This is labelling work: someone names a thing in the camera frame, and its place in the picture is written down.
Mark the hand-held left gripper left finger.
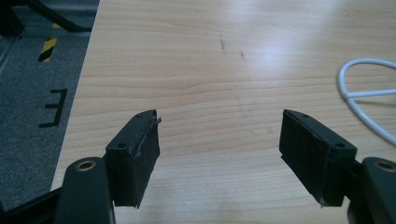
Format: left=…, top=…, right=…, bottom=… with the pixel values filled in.
left=103, top=109, right=163, bottom=209

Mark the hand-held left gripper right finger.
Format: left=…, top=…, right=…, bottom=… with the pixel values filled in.
left=278, top=108, right=358, bottom=208

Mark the yellow and black striped tape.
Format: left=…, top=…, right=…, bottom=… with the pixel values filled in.
left=37, top=22, right=63, bottom=63

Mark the black metal stand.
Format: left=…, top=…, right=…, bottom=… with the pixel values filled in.
left=0, top=0, right=93, bottom=35

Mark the white cable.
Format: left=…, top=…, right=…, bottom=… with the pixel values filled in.
left=336, top=57, right=396, bottom=147

